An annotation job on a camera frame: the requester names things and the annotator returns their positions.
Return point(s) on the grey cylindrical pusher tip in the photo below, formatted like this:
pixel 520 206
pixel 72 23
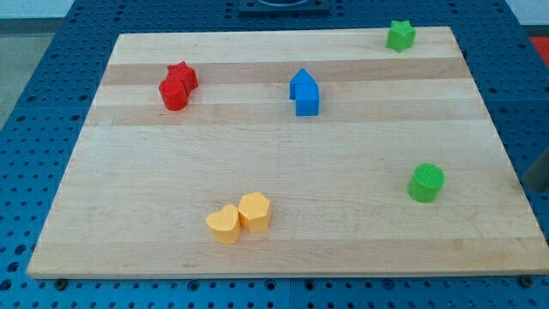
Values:
pixel 536 177

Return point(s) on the green cylinder block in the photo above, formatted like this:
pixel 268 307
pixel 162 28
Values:
pixel 426 182

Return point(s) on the blue cube block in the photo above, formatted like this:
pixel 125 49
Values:
pixel 307 99

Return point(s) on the green star block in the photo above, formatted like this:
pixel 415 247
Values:
pixel 401 36

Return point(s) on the wooden board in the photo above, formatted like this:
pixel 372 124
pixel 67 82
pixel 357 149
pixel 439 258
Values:
pixel 141 180

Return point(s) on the blue pentagon house block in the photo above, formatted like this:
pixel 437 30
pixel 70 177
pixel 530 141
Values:
pixel 301 77

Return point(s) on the yellow hexagon block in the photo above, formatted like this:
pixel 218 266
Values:
pixel 254 212

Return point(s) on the yellow heart block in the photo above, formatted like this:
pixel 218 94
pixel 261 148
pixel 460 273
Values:
pixel 224 225

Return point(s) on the red star block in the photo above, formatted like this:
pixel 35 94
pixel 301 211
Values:
pixel 185 74

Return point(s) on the red cylinder block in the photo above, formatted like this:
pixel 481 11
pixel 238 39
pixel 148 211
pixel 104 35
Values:
pixel 173 94

